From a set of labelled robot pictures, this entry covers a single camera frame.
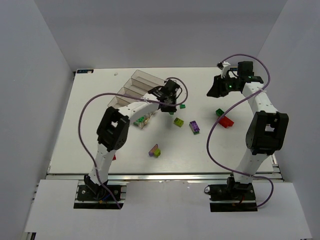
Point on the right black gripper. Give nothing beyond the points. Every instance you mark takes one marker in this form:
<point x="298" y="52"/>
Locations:
<point x="218" y="86"/>

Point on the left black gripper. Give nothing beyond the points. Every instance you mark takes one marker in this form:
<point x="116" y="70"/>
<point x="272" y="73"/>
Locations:
<point x="168" y="107"/>

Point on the green and lime lego stack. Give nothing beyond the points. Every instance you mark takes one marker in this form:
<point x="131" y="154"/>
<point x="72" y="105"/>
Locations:
<point x="141" y="119"/>

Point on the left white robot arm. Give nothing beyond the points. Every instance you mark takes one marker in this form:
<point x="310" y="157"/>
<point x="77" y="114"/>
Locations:
<point x="112" y="132"/>

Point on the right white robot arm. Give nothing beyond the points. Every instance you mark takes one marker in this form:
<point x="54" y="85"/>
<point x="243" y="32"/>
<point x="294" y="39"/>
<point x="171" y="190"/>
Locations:
<point x="267" y="130"/>

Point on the green curved lego piece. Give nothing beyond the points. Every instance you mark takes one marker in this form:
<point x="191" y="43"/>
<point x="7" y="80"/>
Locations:
<point x="182" y="106"/>

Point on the green lego brick right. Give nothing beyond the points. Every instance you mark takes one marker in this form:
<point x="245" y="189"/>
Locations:
<point x="219" y="112"/>

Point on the clear container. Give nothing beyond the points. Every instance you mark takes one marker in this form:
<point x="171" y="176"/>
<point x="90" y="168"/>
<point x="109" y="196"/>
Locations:
<point x="139" y="87"/>
<point x="133" y="103"/>
<point x="118" y="102"/>
<point x="144" y="75"/>

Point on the lime square lego brick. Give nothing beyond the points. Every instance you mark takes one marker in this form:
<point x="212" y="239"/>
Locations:
<point x="178" y="122"/>

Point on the red large lego brick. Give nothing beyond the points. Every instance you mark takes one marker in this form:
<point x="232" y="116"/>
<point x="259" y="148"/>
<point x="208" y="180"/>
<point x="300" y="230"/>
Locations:
<point x="225" y="122"/>

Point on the purple and lime lego stack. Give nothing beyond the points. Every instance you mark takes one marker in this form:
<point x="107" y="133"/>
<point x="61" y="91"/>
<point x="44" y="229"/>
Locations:
<point x="155" y="151"/>

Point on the blue label left corner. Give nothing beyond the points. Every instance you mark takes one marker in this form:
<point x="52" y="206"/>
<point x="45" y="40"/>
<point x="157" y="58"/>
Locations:
<point x="84" y="71"/>

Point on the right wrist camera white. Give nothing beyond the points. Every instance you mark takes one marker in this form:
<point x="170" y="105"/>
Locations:
<point x="224" y="67"/>

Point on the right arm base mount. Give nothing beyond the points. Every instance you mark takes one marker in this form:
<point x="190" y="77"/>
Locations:
<point x="226" y="199"/>

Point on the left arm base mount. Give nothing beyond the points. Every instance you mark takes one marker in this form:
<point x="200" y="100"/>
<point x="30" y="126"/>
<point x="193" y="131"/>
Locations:
<point x="86" y="199"/>

